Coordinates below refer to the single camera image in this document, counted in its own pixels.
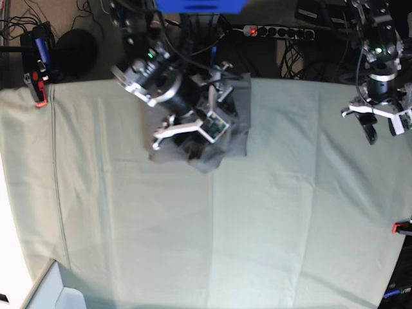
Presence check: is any blue plastic crate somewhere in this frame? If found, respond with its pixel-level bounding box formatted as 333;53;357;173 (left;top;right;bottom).
155;0;247;14

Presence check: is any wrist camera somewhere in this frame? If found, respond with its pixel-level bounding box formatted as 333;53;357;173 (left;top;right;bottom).
388;109;411;136
199;111;229;144

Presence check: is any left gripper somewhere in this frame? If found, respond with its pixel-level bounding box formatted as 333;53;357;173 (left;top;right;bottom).
341;83;411;145

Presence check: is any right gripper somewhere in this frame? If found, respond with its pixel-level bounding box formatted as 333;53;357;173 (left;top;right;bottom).
151;61;234;151

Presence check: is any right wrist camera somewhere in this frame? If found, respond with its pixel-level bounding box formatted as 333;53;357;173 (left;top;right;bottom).
199;111;229;144

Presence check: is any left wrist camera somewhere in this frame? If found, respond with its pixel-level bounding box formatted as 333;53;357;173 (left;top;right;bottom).
388;109;411;136

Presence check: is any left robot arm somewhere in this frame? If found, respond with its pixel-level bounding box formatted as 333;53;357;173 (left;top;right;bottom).
341;1;411;145

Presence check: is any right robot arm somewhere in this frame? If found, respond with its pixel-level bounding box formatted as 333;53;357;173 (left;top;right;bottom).
109;1;242;159

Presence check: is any white power strip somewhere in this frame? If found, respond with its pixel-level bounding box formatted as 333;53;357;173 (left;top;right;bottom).
242;25;315;41

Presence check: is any grey t-shirt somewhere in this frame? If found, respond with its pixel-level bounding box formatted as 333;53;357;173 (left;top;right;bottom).
141;73;252;173

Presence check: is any black round base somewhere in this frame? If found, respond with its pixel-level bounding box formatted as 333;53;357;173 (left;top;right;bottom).
55;29;98;79

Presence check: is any white plastic bin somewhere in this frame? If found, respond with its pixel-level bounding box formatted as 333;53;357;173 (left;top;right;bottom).
20;259;87;309

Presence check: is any red black clamp left corner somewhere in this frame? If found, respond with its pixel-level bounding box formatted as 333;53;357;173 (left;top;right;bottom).
24;71;48;108

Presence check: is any red clamp right edge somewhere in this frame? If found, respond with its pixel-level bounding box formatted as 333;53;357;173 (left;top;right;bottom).
391;220;412;236

